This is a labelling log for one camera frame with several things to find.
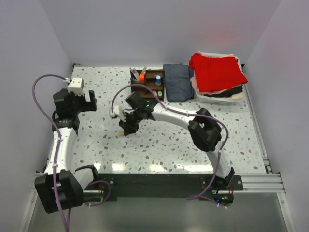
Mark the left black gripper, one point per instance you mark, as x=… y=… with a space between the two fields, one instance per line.
x=88 y=106

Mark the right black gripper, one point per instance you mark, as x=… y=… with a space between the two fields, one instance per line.
x=128 y=128

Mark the green capped white marker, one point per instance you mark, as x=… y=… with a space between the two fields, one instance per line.
x=136 y=72

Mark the brown wooden desk organizer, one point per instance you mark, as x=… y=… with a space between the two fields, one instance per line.
x=150 y=83

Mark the purple capped white marker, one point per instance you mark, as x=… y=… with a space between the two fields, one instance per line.
x=135 y=75

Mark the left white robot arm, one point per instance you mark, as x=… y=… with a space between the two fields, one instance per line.
x=60 y=183

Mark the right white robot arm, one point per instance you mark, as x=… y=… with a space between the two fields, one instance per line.
x=207 y=133

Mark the blue folded towel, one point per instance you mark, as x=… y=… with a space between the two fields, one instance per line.
x=177 y=82

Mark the pink cloth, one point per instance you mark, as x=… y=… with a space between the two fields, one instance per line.
x=194 y=84

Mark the white basket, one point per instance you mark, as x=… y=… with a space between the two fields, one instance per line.
x=221 y=101

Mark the red folded cloth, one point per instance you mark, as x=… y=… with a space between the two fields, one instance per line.
x=215 y=74

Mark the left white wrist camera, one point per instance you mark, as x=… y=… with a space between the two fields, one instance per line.
x=76 y=86

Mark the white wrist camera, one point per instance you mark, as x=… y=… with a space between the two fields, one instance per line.
x=117 y=112
x=76 y=86

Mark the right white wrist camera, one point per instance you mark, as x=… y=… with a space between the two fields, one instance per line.
x=117 y=112

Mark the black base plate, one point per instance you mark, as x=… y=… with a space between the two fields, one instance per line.
x=158 y=186

